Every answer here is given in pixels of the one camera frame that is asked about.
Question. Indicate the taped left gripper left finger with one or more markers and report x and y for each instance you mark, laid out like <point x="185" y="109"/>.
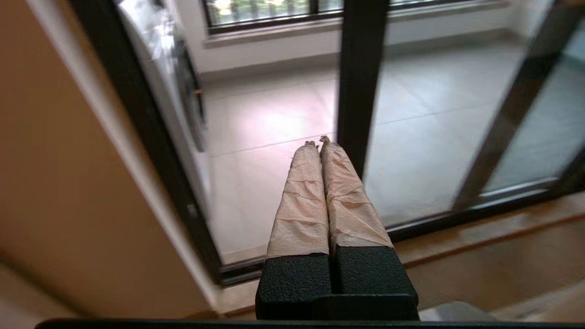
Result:
<point x="301" y="219"/>

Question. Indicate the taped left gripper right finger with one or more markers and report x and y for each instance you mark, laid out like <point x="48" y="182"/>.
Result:
<point x="356" y="228"/>

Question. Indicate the dark framed sliding glass door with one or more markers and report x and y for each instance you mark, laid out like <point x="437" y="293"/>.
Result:
<point x="361" y="68"/>

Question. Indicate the stone door threshold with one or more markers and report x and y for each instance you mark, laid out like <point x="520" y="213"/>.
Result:
<point x="457" y="237"/>

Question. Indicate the stone window sill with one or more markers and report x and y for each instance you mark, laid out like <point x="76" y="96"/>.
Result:
<point x="274" y="34"/>

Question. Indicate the black metal balcony railing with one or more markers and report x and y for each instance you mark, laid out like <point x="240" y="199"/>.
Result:
<point x="265" y="22"/>

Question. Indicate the silver front-load washing machine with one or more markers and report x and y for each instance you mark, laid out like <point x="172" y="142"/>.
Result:
<point x="160" y="68"/>

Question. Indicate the dark window frame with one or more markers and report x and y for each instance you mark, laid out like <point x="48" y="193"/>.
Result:
<point x="314" y="5"/>

